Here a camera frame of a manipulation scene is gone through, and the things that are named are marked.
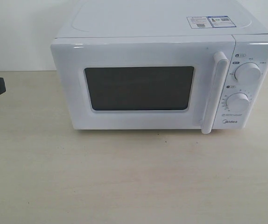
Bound lower white timer knob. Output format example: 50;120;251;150
226;93;250;112

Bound warning label sticker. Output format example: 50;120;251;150
187;16;236;28

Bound white microwave door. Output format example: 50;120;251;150
51;35;235;134

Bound upper white control knob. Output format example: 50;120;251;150
234;63;261;84

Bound white Midea microwave body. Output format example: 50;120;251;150
54;0;268;130

